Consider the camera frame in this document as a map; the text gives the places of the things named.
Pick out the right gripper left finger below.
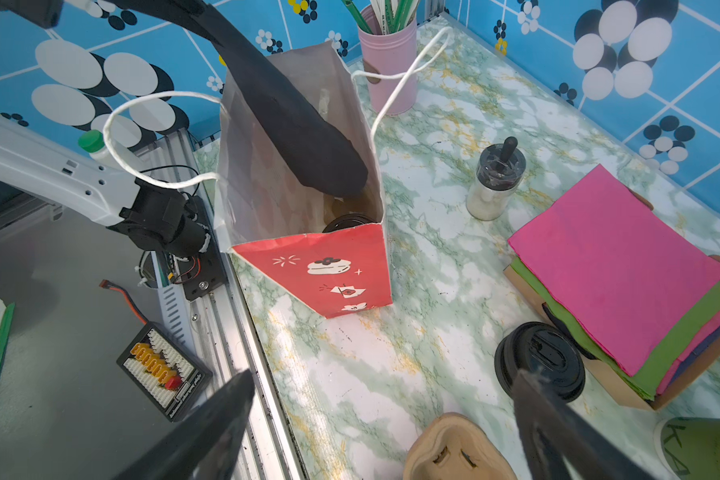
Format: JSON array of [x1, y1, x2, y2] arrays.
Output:
[[116, 370, 255, 480]]

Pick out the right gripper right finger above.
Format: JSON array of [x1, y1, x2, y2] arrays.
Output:
[[511, 369, 651, 480]]

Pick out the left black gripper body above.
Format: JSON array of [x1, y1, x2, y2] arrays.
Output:
[[0, 0, 64, 29]]

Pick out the red white paper gift bag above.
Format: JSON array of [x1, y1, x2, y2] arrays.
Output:
[[214, 42, 393, 318]]

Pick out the black top napkin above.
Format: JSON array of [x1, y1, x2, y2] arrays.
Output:
[[118, 1, 368, 197]]

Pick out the black plastic cup lid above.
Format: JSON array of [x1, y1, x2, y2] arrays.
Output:
[[323, 213, 375, 234]]

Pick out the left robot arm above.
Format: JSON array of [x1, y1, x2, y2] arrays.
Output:
[[0, 1, 223, 258]]

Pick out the brown cardboard cup carrier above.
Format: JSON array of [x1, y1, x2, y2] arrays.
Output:
[[403, 412, 517, 479]]

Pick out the stack of paper cups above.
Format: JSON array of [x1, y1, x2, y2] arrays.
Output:
[[654, 417, 720, 479]]

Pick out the green capped white bottle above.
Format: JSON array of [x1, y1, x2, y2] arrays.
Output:
[[78, 130, 141, 170]]

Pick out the stack of coloured napkins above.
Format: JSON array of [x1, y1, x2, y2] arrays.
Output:
[[506, 164, 720, 402]]

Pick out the glass sugar shaker black lid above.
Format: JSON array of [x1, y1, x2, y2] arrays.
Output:
[[466, 136, 527, 221]]

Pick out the bundle of wrapped straws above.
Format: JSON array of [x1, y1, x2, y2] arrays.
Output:
[[341, 0, 419, 35]]

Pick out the pink straw holder cup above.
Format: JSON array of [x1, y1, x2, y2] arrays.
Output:
[[358, 5, 418, 116]]

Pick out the black breadboard with wires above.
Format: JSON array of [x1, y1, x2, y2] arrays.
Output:
[[116, 322, 212, 422]]

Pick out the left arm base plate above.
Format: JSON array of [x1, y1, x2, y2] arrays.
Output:
[[173, 196, 228, 301]]

